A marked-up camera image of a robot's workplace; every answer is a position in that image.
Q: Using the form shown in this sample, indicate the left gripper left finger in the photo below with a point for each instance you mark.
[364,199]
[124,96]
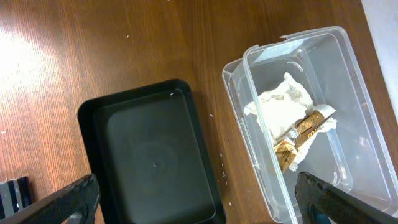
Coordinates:
[75,203]

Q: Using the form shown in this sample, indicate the gold foil wrapper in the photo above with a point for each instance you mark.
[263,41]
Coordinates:
[287,148]

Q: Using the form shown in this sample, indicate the white napkin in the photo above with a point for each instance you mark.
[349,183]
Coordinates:
[282,107]

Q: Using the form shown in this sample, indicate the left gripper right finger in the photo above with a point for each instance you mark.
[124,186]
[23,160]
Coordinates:
[320,202]

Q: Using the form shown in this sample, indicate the black rectangular tray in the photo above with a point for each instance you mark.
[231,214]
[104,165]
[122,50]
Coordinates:
[146,148]

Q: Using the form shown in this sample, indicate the clear plastic bin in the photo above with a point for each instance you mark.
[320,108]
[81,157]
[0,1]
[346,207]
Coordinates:
[353,157]

